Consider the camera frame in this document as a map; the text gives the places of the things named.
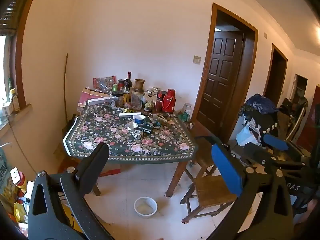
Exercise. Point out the small tin can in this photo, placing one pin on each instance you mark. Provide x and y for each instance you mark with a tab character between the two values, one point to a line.
190	125

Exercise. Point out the brown doorway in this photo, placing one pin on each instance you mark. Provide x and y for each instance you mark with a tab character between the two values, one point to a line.
275	75

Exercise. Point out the black plastic wrapper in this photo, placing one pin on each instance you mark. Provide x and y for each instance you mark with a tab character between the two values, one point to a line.
150	127

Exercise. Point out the dark red lid jar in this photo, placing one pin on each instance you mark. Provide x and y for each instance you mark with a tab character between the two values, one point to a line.
121	83

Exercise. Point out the black handbag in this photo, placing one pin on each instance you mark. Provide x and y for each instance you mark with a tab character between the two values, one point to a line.
291	107

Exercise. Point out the dark blue patterned cloth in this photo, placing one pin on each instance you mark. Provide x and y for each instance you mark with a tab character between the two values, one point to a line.
261	103

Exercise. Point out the red thermos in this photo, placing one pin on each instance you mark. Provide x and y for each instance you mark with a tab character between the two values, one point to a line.
168	102

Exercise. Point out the wooden stool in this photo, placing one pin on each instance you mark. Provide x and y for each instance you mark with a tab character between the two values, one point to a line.
212	190

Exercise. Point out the wooden chair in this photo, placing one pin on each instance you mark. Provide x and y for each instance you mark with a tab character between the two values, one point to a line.
203	155

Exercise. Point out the brown cardboard sleeve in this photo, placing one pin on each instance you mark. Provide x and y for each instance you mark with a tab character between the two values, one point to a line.
130	114

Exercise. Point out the wooden table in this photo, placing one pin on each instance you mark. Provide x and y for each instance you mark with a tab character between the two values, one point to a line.
178	177

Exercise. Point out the round metal tin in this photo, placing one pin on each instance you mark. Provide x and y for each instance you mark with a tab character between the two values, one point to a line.
132	126

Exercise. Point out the blue white plastic bag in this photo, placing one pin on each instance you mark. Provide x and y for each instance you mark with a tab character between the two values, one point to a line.
247	136

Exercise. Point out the silver foil bundle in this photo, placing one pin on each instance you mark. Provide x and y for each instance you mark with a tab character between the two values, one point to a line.
153	91

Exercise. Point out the dark brown panel door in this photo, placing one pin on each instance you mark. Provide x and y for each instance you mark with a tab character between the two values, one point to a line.
220	80

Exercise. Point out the crumpled patterned wrapper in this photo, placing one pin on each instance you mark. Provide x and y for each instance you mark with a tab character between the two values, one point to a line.
137	135

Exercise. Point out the yellow green packet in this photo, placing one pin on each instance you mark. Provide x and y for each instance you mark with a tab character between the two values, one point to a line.
128	110

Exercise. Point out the yellow plastic bottle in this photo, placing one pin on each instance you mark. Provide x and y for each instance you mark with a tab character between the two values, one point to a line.
22	185

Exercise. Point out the long grey white tray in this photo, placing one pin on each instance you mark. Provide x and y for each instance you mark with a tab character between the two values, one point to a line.
98	101

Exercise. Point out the white lid glass jar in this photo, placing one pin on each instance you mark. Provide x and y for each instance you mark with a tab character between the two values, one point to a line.
186	108

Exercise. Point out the green cap bottle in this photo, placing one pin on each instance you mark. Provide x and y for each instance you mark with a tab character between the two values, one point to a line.
115	87

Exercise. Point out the wall light switch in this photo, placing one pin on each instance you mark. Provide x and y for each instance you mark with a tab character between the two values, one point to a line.
197	59

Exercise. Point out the black lid jar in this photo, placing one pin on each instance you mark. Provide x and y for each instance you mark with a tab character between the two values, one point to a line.
117	99

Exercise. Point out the brown ceramic vase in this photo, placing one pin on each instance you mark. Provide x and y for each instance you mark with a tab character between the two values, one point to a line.
139	83

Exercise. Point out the blue plastic cup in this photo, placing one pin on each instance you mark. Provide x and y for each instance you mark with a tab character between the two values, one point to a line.
140	120

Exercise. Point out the white bowl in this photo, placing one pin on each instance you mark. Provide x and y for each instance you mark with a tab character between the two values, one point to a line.
145	207

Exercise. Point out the window blind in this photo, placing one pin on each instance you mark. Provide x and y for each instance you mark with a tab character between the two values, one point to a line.
8	15

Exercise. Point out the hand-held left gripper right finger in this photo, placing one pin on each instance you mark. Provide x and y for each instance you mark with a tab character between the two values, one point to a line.
226	167

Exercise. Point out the large glass jar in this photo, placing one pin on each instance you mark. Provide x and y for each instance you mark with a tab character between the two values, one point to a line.
137	100

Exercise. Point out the person's right hand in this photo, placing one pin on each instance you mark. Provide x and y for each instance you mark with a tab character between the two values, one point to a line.
311	206

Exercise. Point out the red sauce bottle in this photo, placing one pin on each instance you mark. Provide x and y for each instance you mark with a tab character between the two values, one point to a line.
158	103

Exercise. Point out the floral tablecloth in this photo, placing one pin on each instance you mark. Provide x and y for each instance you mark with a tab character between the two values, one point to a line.
100	125

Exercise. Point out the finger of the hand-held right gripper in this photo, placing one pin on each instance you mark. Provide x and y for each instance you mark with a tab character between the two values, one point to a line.
275	141
257	152

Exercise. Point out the brown door frame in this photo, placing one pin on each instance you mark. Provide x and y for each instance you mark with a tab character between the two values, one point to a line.
251	55

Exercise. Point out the clear glass bottle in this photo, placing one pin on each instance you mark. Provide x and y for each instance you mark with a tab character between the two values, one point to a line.
126	92

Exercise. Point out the red door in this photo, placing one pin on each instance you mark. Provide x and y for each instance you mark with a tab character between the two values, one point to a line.
310	120

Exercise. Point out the dark wine bottle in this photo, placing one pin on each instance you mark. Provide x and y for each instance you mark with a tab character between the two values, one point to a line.
129	78

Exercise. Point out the green plastic bag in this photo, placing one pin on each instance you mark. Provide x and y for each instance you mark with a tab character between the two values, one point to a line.
184	117

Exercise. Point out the tan paper wrapper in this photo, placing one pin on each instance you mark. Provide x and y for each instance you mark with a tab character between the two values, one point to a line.
160	118

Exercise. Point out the white plug device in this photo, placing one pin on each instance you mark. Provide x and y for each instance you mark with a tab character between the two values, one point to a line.
15	175

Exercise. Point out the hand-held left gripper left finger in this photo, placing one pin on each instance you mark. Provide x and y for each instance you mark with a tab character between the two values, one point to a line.
93	162

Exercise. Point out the red striped box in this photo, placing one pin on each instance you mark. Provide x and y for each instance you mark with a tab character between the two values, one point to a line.
87	96

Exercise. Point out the red patterned plastic bag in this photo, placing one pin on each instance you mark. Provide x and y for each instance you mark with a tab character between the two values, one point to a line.
103	82

